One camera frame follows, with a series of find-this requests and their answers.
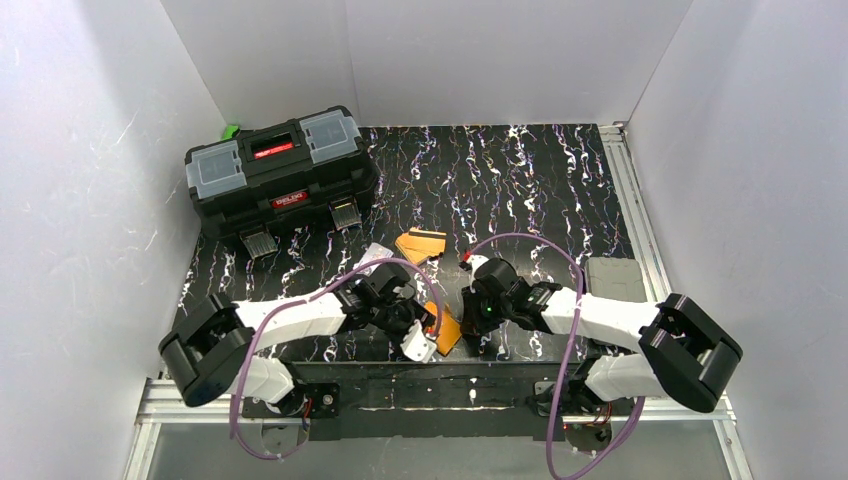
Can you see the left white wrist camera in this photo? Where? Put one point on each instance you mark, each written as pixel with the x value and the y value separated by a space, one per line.
pixel 416 345

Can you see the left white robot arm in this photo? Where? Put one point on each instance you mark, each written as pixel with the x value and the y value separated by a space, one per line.
pixel 212 351

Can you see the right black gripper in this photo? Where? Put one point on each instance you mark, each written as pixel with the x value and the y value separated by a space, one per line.
pixel 473 318

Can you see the stack of white cards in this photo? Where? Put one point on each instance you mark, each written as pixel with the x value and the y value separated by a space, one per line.
pixel 373 252

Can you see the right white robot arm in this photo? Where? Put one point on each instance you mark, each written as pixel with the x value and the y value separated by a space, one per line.
pixel 671 349

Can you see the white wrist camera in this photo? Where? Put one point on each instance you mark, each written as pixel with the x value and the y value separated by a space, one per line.
pixel 471 262
pixel 416 345

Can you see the grey pad at right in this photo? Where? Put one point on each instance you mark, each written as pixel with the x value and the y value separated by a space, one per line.
pixel 616 279

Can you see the orange card holder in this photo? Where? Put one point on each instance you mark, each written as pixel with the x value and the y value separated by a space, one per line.
pixel 444 339

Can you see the black toolbox with grey lids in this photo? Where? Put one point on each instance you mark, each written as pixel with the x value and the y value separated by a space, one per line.
pixel 257 185

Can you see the aluminium frame rail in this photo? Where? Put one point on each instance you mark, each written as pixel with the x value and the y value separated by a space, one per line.
pixel 657 287

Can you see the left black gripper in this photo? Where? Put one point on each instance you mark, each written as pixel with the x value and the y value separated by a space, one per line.
pixel 411 315

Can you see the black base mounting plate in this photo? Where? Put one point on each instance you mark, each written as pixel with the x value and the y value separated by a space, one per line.
pixel 412 400

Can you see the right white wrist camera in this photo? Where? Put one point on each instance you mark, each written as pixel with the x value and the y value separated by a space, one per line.
pixel 471 262

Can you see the green object behind toolbox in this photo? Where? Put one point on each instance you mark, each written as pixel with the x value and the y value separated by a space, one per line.
pixel 230 131

